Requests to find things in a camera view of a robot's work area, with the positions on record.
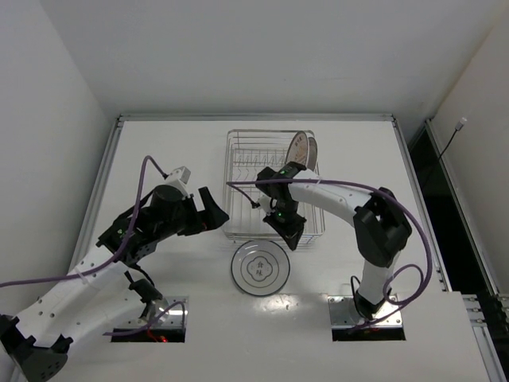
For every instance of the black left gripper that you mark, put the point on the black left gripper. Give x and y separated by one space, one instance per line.
196 212

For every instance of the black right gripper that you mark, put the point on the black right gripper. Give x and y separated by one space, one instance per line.
285 222

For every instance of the metal wire dish rack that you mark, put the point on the metal wire dish rack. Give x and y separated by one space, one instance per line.
248 152

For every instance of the green rim lettered plate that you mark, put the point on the green rim lettered plate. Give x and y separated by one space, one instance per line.
312 154

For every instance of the orange sunburst plate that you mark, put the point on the orange sunburst plate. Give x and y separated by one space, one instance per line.
298 150

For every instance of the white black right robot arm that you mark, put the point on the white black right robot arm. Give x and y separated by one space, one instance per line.
381 229

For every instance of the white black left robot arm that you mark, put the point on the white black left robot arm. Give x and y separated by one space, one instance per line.
40 338

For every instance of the white plate with centre emblem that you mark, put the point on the white plate with centre emblem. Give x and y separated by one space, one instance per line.
260 268

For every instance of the aluminium table frame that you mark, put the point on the aluminium table frame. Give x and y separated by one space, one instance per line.
288 337

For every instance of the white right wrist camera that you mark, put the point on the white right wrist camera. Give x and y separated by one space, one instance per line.
264 203

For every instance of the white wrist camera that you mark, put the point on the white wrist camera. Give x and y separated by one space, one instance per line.
264 203
178 179

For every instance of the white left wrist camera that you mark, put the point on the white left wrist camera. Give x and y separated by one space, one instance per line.
178 179

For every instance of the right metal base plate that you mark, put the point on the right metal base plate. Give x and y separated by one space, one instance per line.
343 314

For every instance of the metal base plate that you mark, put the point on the metal base plate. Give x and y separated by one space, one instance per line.
175 318
343 314

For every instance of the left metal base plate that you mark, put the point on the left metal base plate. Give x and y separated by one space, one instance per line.
175 318

